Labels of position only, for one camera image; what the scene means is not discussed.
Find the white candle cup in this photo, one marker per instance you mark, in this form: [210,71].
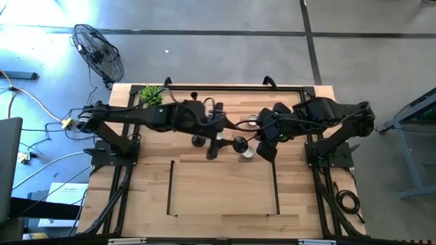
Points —
[252,121]

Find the green plant in white pot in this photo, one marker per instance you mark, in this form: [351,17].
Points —
[151,95]

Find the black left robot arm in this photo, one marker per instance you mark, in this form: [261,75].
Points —
[146,117]

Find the raised wooden shelf black legs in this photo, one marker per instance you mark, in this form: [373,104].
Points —
[221,190]

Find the light blue patterned candle tin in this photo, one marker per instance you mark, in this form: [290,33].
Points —
[248,153]

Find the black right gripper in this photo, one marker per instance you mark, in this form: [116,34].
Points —
[274,131]

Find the dark grey flat panel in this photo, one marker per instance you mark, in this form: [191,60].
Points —
[10,163]

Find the white plug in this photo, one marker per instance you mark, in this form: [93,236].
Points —
[24,157]

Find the white paper sheet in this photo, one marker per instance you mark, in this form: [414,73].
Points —
[64,195]

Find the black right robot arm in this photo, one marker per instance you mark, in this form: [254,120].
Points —
[340,112]

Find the black floor fan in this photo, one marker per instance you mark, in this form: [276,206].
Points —
[98,54]

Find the yellow power strip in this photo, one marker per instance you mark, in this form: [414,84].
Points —
[67,123]

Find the black floor bar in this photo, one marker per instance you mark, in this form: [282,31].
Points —
[18,75]

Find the yellow object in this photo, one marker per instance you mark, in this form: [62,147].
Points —
[35,236]

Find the white frame bracket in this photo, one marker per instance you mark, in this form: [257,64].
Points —
[316,242]
[126,241]

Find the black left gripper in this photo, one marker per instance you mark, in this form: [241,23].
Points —
[216,126]

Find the blue-grey table stand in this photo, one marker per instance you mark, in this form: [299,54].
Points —
[407,160]

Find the black table frame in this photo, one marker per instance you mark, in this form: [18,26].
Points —
[238,88]

